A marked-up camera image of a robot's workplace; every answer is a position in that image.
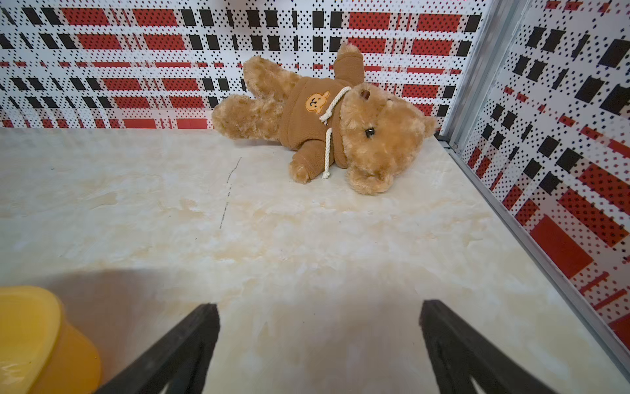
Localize brown teddy bear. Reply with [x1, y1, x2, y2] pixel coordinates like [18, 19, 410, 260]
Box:
[212, 44, 437, 195]

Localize yellow storage tray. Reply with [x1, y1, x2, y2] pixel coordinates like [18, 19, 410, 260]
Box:
[1, 286, 102, 393]

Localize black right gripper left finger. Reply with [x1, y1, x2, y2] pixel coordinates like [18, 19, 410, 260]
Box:
[97, 304, 221, 393]

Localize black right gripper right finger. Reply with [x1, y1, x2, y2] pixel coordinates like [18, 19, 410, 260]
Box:
[419, 300, 554, 393]

